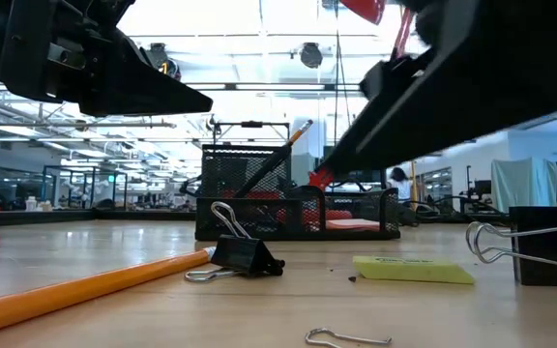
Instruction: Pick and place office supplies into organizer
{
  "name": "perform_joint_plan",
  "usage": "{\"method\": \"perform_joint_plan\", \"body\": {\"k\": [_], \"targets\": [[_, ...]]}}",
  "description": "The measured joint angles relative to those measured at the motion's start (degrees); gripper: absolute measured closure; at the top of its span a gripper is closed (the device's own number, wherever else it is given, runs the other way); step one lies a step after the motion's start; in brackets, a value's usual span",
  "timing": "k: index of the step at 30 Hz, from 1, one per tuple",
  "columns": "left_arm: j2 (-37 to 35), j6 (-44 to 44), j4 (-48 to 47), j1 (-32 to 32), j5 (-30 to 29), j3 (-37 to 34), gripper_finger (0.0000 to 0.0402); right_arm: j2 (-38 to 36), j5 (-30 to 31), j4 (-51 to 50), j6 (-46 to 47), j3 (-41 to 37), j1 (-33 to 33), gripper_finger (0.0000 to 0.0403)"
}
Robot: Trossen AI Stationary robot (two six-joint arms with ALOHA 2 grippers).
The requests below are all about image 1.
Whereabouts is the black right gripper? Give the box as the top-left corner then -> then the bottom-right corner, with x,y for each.
320,0 -> 557,178

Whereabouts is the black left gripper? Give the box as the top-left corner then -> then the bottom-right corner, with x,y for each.
0,0 -> 214,117

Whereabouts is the yellow pencil with eraser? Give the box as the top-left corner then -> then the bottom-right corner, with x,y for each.
0,246 -> 218,340
285,119 -> 315,148

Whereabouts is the black pen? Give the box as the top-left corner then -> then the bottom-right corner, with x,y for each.
233,143 -> 293,199

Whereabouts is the pink sticky notes pad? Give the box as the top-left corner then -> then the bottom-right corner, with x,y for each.
325,217 -> 382,233

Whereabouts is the yellow eraser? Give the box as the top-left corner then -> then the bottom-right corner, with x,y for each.
352,255 -> 477,286

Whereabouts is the black binder clip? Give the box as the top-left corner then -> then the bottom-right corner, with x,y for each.
465,206 -> 557,289
184,201 -> 286,284

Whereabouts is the black mesh desk organizer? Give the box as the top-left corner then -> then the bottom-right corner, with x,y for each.
194,143 -> 401,242

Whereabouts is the person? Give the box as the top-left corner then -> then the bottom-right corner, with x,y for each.
387,166 -> 413,200

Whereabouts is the black framed robot cell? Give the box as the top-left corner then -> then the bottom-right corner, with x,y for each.
41,165 -> 129,210

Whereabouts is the teal hanging cloth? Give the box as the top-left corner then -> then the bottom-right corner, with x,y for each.
490,156 -> 557,217

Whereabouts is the black ceiling cord reel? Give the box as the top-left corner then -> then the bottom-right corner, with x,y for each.
299,42 -> 325,70
147,42 -> 183,81

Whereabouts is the yellow hanging cable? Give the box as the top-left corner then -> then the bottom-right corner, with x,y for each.
408,160 -> 420,207

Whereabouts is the black lamp power cable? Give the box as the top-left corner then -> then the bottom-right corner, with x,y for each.
396,198 -> 463,226

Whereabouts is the black metal table frame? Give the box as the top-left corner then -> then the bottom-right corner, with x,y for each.
0,208 -> 557,234

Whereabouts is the loose silver clip wire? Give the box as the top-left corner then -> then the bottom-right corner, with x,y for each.
305,328 -> 393,348

